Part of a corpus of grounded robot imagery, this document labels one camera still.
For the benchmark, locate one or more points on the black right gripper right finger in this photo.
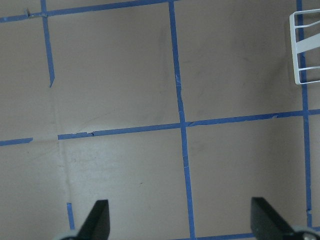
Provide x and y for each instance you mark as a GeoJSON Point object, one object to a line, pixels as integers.
{"type": "Point", "coordinates": [266, 222]}

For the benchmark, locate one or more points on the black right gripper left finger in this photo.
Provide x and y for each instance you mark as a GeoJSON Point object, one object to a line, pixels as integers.
{"type": "Point", "coordinates": [97, 223]}

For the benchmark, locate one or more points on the white wire dish rack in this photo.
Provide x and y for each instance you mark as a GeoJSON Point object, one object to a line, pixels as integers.
{"type": "Point", "coordinates": [302, 46]}

